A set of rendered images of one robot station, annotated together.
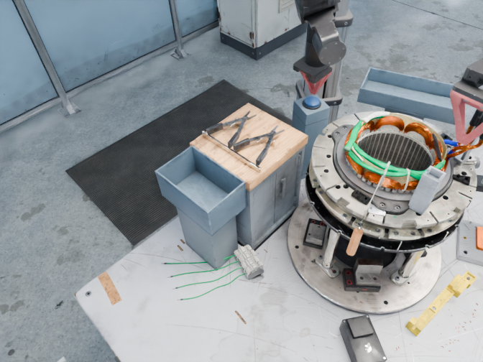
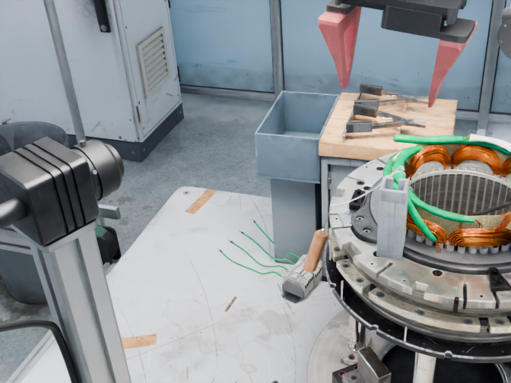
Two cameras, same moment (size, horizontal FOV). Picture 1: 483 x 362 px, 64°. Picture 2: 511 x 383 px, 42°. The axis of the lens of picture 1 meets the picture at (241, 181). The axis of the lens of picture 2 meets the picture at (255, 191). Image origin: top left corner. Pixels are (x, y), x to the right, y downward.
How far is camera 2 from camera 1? 78 cm
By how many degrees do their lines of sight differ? 49
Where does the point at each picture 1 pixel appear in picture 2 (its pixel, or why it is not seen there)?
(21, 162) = not seen: hidden behind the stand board
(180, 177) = (311, 125)
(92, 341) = not seen: hidden behind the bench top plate
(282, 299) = (280, 331)
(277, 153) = (388, 143)
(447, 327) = not seen: outside the picture
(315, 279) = (325, 345)
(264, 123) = (431, 120)
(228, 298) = (247, 285)
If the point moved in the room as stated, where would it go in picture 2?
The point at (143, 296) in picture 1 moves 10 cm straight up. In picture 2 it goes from (206, 226) to (201, 185)
